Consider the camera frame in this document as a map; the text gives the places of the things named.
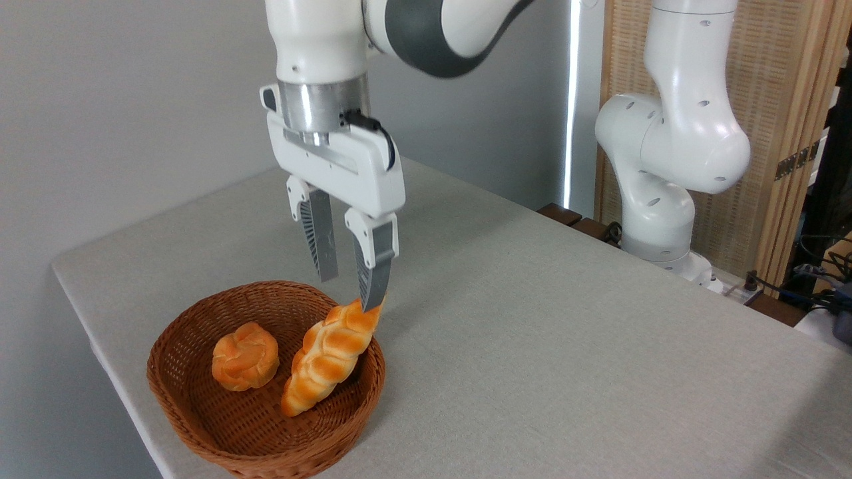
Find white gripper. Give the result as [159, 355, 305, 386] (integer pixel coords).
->
[260, 84, 407, 312]

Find long braided bread loaf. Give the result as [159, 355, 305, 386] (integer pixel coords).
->
[280, 297, 385, 418]

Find round knotted bread roll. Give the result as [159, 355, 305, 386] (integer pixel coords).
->
[212, 322, 280, 392]

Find brown wicker basket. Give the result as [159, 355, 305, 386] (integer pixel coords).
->
[146, 280, 387, 479]

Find grey tablecloth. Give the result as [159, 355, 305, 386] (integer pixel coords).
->
[52, 157, 852, 479]

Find bright vertical light strip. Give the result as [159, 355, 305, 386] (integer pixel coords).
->
[563, 0, 581, 210]

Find brass screen hinge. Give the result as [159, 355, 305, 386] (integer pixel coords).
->
[774, 141, 821, 182]

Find black vertical stand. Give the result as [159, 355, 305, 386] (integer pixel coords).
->
[795, 63, 852, 283]

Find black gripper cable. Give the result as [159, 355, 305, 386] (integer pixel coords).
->
[343, 110, 397, 172]

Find black background cables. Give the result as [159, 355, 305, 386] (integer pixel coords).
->
[744, 233, 852, 315]

